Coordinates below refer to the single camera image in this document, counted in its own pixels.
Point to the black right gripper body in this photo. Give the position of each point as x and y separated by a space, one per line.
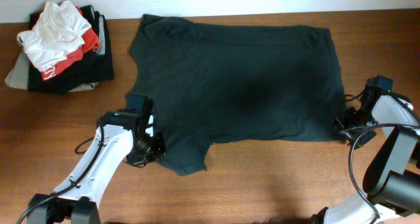
356 127

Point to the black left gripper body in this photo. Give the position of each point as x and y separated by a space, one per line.
148 150

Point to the black Nike t-shirt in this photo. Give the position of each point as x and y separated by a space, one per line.
220 84

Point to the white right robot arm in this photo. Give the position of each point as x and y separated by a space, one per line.
389 190

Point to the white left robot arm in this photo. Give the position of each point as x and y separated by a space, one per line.
121 136

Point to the black folded garment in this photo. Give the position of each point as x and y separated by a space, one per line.
95 66

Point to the red folded garment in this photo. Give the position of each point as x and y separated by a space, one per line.
91 43

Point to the white crumpled garment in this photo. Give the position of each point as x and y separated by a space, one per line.
57 33

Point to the grey-green folded garment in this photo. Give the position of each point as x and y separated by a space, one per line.
18 76

